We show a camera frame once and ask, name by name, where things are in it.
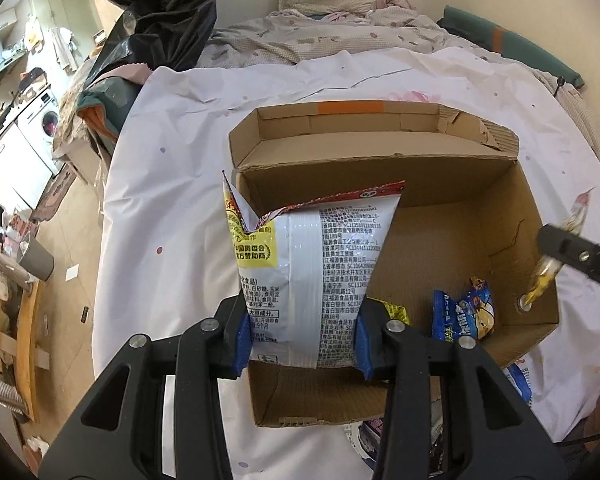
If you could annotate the large white snack bag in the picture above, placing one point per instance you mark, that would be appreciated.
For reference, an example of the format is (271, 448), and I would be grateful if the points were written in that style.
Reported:
(320, 280)

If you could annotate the beige striped blanket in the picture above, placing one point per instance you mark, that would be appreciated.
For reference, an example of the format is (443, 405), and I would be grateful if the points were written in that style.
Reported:
(590, 125)

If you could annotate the gold snack stick packet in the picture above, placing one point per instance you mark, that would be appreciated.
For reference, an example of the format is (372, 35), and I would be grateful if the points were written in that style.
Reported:
(577, 212)

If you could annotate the white purple snack packet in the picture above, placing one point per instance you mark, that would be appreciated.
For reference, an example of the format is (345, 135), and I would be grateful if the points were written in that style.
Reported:
(365, 435)

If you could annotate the floral duvet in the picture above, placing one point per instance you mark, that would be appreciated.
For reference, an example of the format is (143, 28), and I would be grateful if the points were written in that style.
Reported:
(280, 40)

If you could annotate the blue snack packet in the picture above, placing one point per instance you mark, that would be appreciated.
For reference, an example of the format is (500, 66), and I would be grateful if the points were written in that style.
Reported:
(462, 312)

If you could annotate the small blue white packet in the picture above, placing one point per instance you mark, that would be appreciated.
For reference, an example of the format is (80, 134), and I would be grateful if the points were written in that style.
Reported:
(520, 382)

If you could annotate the white washing machine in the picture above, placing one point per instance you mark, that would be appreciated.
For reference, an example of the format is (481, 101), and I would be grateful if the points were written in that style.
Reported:
(42, 120)

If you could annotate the white bed sheet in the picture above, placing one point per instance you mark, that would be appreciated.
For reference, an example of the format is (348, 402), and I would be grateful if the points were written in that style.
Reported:
(180, 160)

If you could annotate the grey bin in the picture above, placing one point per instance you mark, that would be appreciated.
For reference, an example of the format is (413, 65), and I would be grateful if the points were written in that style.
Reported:
(37, 260)

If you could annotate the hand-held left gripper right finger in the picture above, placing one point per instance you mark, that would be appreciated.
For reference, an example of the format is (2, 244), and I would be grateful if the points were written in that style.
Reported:
(365, 352)

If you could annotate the wooden chair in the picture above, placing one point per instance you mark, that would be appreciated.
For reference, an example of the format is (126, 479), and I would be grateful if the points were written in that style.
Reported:
(27, 320)

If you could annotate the green orange folded mat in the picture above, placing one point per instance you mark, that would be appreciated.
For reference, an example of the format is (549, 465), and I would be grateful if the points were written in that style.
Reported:
(100, 105)

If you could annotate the green cushion with orange band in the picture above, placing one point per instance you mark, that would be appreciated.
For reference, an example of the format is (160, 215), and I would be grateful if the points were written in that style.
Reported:
(520, 42)

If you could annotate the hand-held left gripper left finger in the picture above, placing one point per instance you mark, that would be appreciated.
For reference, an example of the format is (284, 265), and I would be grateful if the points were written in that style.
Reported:
(240, 342)

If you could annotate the white kitchen cabinet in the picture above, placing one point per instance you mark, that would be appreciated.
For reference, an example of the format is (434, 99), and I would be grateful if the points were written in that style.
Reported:
(10, 160)

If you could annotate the cardboard box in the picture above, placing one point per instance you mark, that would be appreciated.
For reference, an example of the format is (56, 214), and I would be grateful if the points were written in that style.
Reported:
(455, 200)

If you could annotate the black plastic bag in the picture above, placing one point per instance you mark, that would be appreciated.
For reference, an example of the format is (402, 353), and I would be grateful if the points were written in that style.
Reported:
(170, 15)

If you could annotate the yellow snack packet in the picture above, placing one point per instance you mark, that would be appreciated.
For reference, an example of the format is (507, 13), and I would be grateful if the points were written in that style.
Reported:
(394, 310)

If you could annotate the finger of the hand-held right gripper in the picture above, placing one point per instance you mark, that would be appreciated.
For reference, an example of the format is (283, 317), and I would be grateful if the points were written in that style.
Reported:
(580, 255)

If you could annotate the pink cloth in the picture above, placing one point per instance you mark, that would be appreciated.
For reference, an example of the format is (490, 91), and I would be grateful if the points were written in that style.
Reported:
(392, 2)

